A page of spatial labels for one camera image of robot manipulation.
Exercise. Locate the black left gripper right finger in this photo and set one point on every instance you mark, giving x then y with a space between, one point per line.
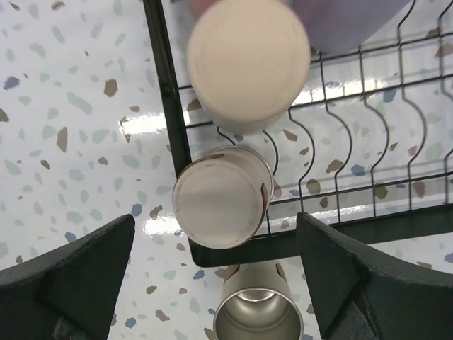
359 292

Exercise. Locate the black wire dish rack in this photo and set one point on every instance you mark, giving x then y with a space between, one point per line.
366 147

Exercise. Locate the steel cup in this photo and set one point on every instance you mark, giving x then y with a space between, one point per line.
256 303
220 200

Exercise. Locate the beige plastic cup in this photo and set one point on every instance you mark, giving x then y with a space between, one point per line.
247 62

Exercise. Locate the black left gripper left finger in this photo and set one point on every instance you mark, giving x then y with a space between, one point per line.
71 291

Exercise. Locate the lilac plastic cup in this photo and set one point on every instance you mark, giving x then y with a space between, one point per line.
335 26

